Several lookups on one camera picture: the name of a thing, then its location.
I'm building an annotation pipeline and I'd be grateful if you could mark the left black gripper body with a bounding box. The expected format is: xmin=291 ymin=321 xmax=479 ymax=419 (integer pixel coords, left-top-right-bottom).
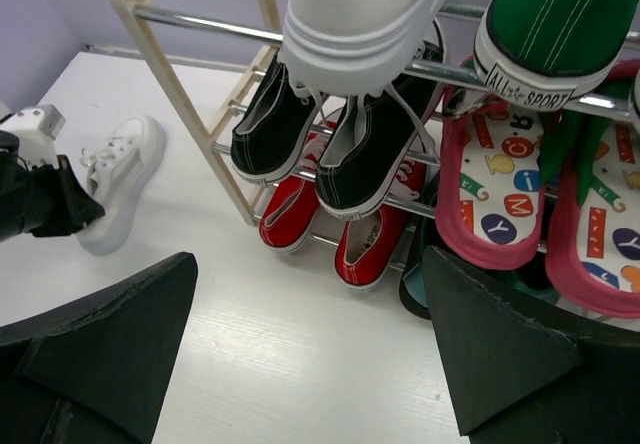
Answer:
xmin=1 ymin=131 xmax=63 ymax=241

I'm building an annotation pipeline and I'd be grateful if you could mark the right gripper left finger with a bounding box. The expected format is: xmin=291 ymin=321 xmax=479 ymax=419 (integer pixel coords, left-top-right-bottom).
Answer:
xmin=1 ymin=252 xmax=198 ymax=443

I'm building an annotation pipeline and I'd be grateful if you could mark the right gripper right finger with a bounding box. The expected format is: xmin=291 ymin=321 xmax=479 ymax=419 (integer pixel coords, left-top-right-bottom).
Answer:
xmin=422 ymin=246 xmax=639 ymax=443

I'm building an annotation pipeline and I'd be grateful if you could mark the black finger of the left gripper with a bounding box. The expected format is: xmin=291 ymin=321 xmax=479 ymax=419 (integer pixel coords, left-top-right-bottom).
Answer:
xmin=32 ymin=155 xmax=105 ymax=238

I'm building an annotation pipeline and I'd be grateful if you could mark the white sneaker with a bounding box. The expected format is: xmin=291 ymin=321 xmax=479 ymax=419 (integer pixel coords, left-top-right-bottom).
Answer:
xmin=277 ymin=0 xmax=481 ymax=98
xmin=76 ymin=116 xmax=165 ymax=255

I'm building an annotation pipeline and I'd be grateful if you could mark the red canvas sneaker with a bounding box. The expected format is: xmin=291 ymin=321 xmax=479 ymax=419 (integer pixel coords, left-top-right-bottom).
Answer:
xmin=258 ymin=119 xmax=341 ymax=254
xmin=334 ymin=159 xmax=428 ymax=291

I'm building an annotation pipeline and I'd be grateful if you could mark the black canvas sneaker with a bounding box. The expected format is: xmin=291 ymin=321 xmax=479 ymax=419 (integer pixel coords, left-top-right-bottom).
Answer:
xmin=313 ymin=18 xmax=449 ymax=224
xmin=230 ymin=57 xmax=327 ymax=185

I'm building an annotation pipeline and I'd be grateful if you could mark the left dark green shoe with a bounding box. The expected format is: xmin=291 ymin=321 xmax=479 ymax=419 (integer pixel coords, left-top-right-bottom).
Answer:
xmin=398 ymin=168 xmax=561 ymax=321

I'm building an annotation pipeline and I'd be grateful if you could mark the white metal shoe shelf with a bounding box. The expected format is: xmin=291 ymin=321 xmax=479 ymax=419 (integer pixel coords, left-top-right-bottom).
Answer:
xmin=109 ymin=0 xmax=630 ymax=226

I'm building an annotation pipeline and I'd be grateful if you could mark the right pink patterned slipper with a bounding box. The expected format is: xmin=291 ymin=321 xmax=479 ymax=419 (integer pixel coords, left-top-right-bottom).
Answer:
xmin=543 ymin=107 xmax=639 ymax=319

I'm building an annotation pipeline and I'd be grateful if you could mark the pink patterned slipper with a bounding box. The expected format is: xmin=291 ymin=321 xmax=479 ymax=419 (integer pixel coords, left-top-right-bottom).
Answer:
xmin=543 ymin=107 xmax=639 ymax=319
xmin=435 ymin=85 xmax=558 ymax=270

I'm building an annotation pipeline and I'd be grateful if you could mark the left pink patterned slipper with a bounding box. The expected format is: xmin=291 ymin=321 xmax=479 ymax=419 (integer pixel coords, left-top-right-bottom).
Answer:
xmin=435 ymin=85 xmax=558 ymax=270

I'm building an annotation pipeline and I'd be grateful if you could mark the left green canvas sneaker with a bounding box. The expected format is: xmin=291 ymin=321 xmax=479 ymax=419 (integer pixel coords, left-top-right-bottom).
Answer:
xmin=473 ymin=0 xmax=639 ymax=112

